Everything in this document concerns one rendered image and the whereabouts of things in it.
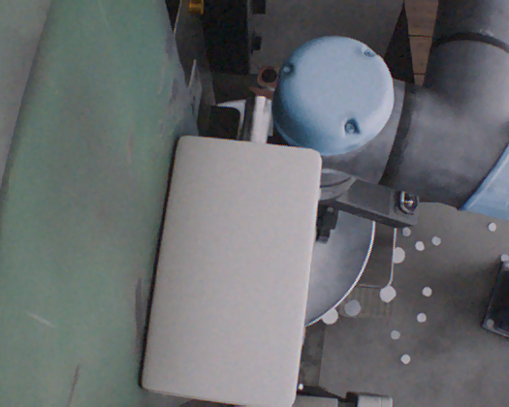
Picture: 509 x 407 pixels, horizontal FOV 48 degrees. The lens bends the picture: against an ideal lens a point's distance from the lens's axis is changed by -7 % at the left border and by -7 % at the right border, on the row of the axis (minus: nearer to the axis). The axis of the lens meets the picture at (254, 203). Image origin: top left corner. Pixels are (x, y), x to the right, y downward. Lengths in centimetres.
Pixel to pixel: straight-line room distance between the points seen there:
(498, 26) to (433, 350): 118
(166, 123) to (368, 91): 24
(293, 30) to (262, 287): 160
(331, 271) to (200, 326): 57
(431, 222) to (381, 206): 102
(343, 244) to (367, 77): 37
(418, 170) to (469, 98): 6
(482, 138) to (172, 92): 28
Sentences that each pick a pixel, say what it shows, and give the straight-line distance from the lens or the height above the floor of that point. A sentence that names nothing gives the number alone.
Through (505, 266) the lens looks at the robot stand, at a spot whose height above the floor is 2.
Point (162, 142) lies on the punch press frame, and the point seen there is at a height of 135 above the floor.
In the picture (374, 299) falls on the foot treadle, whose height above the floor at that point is 16.
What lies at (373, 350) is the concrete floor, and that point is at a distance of 152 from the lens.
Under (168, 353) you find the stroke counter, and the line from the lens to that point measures 16.
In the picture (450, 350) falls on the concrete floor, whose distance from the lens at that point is 156.
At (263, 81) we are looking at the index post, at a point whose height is 79.
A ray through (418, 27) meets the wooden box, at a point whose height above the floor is 35.
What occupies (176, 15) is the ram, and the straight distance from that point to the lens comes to 38.
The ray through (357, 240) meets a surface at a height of 78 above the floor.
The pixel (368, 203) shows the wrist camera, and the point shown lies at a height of 95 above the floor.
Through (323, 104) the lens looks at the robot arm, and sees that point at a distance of 37.
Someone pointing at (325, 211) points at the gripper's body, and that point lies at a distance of 58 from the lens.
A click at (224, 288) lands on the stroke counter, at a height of 133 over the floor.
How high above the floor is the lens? 149
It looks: 75 degrees down
